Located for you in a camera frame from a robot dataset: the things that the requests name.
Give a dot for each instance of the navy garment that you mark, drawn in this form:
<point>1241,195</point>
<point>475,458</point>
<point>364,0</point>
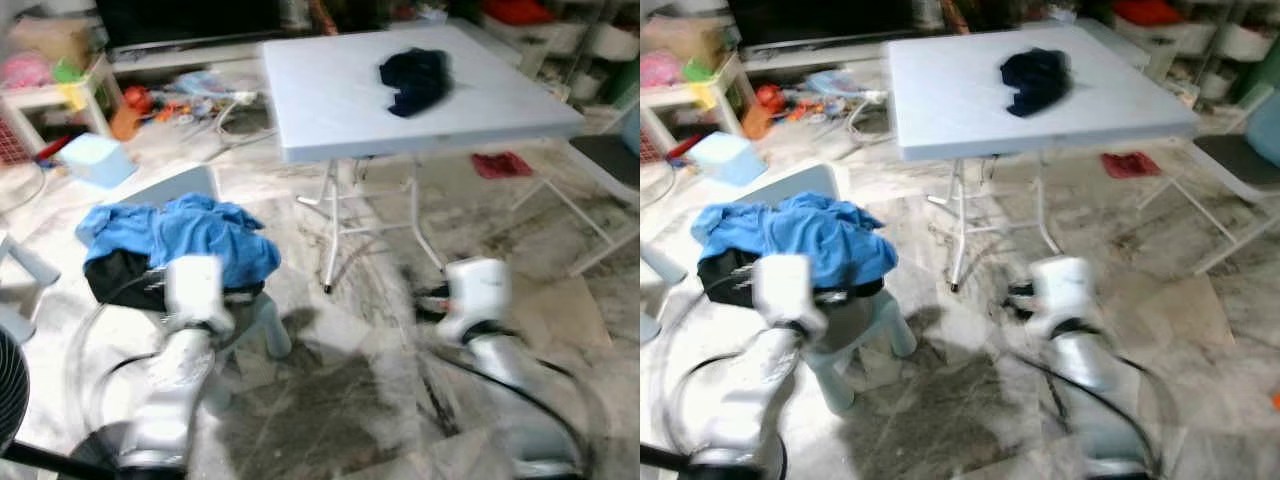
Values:
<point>415,80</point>
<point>1035,80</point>

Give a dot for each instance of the bright blue garment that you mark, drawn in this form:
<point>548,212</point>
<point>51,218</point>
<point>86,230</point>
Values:
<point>190,235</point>
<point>800,235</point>

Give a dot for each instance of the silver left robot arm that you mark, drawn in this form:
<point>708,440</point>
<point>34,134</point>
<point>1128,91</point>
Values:
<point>175,390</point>
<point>755,390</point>

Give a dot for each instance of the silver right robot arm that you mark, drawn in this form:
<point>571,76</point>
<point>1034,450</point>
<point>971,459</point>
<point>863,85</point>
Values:
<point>1090,370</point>
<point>510,375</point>

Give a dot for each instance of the white plastic folding table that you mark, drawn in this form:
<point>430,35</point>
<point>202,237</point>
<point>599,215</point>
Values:
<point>330,100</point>
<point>950,100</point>

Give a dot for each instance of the grey folding chair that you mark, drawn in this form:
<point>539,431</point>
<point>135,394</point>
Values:
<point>605,160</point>
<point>1235,160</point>

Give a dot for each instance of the pale grey kids chair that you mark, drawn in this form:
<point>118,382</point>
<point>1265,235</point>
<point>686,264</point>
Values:
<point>800,185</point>
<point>180,185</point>

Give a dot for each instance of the black garment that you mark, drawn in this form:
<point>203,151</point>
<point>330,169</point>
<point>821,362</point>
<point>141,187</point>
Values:
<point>725,280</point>
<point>115,280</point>

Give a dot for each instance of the orange red cloth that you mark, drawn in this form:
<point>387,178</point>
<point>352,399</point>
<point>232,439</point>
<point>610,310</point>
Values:
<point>1148,12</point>
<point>518,12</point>

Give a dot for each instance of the white kids table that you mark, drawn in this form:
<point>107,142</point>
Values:
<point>680,95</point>
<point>40,97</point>

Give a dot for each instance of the pink toy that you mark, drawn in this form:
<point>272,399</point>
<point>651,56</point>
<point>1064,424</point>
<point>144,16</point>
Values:
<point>660,70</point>
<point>22,70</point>

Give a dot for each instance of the light blue box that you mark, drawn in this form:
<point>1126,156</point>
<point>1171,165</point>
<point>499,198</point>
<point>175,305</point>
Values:
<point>95,160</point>
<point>725,160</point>

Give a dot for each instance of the red toy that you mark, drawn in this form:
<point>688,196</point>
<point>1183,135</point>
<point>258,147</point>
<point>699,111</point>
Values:
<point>138,100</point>
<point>770,98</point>

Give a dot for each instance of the white tv bench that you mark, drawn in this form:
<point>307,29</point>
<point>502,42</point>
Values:
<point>800,58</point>
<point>180,57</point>

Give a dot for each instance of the black television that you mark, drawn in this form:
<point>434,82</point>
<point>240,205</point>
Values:
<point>830,20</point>
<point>190,20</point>

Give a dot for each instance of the cardboard box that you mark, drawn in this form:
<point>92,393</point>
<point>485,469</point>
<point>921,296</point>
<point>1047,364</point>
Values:
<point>50,40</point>
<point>685,38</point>

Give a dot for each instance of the black fan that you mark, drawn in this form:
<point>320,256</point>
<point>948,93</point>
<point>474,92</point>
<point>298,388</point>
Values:
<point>12,390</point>

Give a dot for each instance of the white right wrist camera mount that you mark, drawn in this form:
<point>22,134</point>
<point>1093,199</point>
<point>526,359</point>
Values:
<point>1065,290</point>
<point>480,290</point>

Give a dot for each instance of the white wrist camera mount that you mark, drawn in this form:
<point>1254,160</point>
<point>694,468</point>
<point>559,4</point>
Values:
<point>785,290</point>
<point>195,290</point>
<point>480,290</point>
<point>1065,290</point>

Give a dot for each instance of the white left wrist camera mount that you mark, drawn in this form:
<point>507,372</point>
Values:
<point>195,290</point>
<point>785,290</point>

